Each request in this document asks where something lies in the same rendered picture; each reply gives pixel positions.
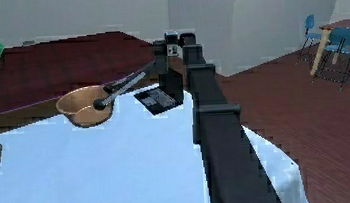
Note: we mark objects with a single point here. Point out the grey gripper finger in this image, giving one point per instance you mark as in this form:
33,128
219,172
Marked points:
131,75
125,88

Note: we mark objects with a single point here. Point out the small grey flat object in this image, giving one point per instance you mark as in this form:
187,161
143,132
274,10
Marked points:
28,42

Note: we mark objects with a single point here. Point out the brown table with pale legs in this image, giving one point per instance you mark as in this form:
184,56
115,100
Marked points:
342,24

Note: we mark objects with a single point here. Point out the copper brown bowl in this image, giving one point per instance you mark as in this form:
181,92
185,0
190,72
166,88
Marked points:
80,109

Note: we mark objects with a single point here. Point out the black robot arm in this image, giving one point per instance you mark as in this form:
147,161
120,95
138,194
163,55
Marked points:
226,153

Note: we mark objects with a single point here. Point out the blue chair with black legs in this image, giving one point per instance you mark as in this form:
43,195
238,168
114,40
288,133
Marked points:
345,39
309,24

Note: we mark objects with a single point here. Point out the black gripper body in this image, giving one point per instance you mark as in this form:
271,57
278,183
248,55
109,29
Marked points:
162,61

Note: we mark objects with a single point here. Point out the black remote control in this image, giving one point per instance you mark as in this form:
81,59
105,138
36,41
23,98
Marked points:
156,103

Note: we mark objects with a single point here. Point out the pale blue bed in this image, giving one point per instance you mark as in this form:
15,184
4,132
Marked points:
103,166

